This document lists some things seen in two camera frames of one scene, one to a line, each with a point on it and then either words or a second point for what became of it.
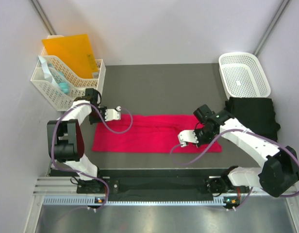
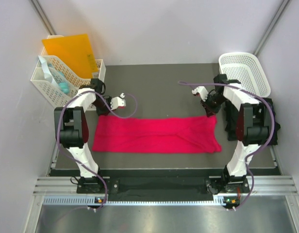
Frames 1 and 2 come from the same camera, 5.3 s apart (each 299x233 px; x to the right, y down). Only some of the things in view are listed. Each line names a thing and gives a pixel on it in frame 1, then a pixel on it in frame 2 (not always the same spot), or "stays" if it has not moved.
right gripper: [201, 142] to [209, 111]
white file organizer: [56, 81] stays
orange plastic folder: [75, 51] stays
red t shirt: [148, 133] stays
